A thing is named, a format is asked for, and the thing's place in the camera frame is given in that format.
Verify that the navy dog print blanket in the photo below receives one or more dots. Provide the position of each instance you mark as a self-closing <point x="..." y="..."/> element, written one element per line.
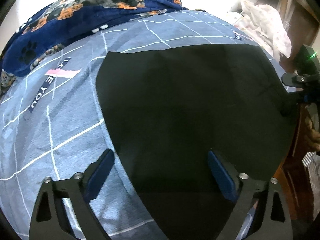
<point x="65" y="21"/>

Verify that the black pants orange lining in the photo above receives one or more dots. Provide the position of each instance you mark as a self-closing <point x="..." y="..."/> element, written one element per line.
<point x="166" y="109"/>

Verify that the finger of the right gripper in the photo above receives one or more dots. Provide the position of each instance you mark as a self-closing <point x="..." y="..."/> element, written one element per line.
<point x="298" y="97"/>
<point x="301" y="81"/>

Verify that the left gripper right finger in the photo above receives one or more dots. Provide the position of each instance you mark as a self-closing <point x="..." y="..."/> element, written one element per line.
<point x="260" y="209"/>

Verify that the dark wooden door frame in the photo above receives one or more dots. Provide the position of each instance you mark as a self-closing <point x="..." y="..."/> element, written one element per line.
<point x="300" y="22"/>

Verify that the blue grid bed sheet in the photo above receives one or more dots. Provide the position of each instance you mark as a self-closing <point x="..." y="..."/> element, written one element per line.
<point x="52" y="124"/>

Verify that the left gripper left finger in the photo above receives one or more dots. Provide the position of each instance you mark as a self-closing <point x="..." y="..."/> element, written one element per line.
<point x="49" y="219"/>

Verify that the white pink patterned cloth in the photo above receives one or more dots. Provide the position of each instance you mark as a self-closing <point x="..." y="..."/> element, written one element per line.
<point x="262" y="23"/>

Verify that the person right hand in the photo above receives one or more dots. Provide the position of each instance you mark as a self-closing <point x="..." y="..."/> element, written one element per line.
<point x="311" y="136"/>

